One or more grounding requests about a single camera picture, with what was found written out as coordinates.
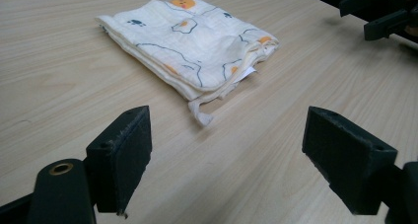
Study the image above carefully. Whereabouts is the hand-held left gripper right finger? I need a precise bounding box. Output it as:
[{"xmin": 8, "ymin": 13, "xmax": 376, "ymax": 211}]
[{"xmin": 302, "ymin": 106, "xmax": 399, "ymax": 216}]

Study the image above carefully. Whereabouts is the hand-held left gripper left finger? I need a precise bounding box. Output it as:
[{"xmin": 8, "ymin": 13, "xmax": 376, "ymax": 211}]
[{"xmin": 85, "ymin": 105, "xmax": 153, "ymax": 217}]

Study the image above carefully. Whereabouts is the cream printed cloth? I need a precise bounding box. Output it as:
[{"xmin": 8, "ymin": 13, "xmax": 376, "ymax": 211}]
[{"xmin": 95, "ymin": 0, "xmax": 281, "ymax": 127}]

